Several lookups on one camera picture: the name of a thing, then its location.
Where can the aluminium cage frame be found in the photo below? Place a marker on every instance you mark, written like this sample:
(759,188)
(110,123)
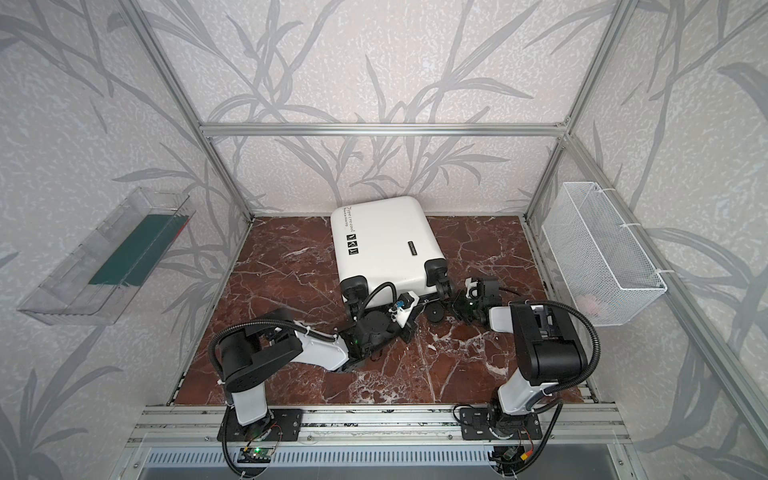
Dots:
(742,391)

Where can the clear plastic wall tray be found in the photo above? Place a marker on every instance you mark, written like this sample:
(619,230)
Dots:
(98,280)

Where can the green circuit board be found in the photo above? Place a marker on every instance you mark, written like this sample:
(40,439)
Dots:
(255,455)

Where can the pink item in basket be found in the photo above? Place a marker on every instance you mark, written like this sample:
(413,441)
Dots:
(590,306)

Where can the white hard-shell suitcase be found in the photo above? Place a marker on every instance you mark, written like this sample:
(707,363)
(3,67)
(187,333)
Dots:
(384,248)

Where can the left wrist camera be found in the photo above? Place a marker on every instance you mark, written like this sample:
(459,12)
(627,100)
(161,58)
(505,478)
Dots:
(405,308)

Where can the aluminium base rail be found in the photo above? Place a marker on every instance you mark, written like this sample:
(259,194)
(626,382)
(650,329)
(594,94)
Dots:
(368,425)

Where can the white wire mesh basket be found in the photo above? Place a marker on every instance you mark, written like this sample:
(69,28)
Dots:
(597,253)

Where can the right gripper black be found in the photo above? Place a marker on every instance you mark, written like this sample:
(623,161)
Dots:
(455,298)

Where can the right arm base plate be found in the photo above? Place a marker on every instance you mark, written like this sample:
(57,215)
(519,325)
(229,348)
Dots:
(477,423)

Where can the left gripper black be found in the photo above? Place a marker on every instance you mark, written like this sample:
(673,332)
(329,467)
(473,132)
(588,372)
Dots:
(417,321)

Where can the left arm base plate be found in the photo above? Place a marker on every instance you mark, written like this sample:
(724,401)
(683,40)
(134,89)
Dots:
(280,424)

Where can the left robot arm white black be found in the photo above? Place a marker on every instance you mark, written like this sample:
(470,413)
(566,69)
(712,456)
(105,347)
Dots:
(244,356)

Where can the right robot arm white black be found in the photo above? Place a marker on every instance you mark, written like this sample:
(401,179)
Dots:
(556,346)

